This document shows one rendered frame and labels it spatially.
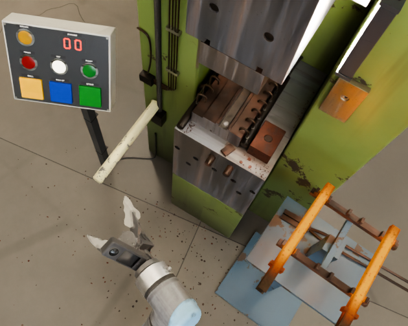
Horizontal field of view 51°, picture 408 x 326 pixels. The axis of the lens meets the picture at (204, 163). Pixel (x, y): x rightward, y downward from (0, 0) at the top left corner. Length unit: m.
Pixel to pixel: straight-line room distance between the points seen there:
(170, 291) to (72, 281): 1.36
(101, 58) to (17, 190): 1.28
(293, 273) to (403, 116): 0.67
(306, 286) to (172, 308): 0.69
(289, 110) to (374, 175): 1.21
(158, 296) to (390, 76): 0.79
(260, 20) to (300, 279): 0.95
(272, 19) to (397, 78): 0.38
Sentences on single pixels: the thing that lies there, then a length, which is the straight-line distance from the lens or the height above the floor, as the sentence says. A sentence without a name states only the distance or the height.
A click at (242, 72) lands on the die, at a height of 1.33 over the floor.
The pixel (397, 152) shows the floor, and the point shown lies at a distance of 2.90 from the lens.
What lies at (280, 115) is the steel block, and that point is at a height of 0.91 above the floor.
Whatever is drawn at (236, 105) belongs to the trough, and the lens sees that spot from 1.53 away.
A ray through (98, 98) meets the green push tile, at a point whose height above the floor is 1.01.
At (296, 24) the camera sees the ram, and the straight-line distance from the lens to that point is 0.98.
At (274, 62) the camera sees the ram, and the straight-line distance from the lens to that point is 1.09.
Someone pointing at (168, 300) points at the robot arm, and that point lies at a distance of 1.04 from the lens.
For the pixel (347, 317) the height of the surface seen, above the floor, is 1.04.
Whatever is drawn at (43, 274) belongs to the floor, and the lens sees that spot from 2.39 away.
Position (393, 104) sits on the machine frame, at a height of 1.34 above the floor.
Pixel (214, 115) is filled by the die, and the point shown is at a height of 0.99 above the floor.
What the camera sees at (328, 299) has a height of 0.77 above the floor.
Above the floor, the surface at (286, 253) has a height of 1.04.
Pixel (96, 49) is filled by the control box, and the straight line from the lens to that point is 1.44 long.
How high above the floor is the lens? 2.29
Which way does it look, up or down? 67 degrees down
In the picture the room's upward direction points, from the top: 12 degrees clockwise
